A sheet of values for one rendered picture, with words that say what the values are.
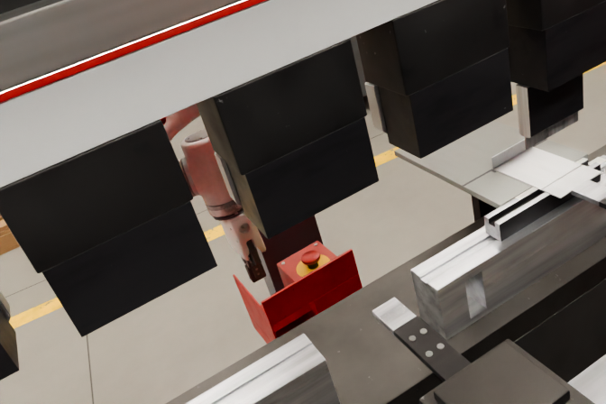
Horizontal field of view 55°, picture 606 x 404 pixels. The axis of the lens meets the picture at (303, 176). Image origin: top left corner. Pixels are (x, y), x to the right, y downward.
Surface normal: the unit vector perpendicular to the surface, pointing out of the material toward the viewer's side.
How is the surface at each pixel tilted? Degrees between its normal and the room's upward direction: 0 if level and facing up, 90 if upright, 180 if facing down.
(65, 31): 90
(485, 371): 0
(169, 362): 0
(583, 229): 90
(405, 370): 0
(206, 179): 85
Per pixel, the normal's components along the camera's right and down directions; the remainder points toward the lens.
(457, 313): 0.46, 0.33
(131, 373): -0.25, -0.84
